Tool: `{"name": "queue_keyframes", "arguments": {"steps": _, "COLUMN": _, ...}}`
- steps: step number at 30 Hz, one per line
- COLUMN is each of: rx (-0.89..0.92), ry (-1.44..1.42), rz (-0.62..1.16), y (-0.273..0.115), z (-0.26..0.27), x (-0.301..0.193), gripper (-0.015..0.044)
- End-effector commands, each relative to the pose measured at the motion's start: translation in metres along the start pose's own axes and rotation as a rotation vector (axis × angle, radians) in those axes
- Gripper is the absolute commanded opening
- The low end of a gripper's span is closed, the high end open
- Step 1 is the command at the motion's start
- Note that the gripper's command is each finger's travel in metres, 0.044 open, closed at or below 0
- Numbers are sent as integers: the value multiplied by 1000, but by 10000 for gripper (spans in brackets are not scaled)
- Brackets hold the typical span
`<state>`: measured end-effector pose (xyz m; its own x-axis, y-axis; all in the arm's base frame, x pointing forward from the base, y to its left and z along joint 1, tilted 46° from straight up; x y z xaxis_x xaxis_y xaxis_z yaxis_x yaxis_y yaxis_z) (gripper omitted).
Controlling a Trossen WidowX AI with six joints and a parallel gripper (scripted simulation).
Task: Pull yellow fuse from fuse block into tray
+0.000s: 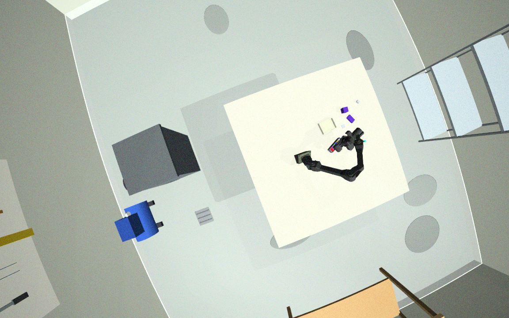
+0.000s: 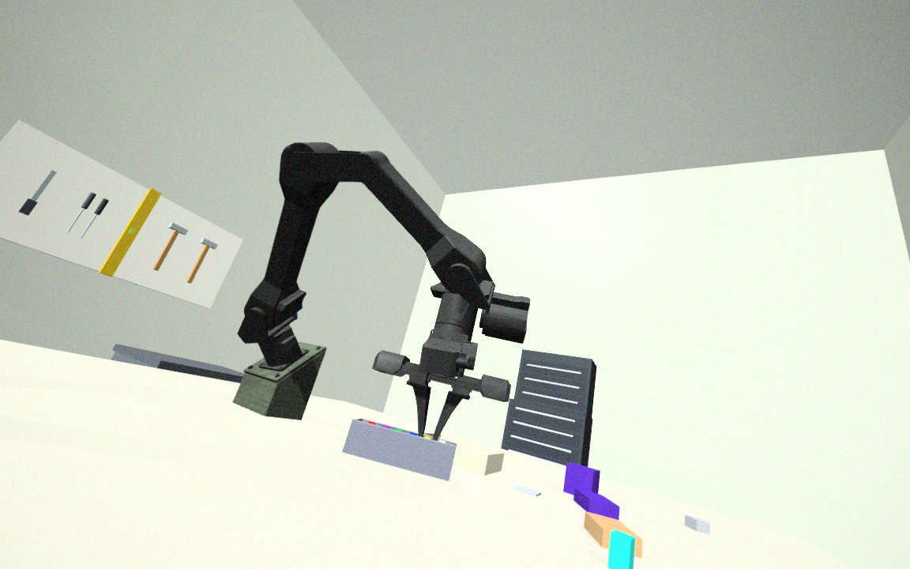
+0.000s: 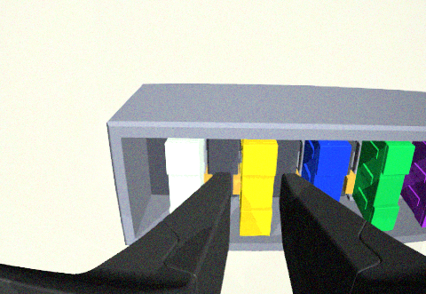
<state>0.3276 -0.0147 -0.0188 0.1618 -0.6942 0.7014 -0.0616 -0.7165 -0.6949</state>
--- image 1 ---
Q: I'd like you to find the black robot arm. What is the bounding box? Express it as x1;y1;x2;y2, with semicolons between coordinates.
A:
301;128;364;182

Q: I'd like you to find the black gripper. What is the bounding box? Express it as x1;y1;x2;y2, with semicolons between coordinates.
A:
333;130;352;152

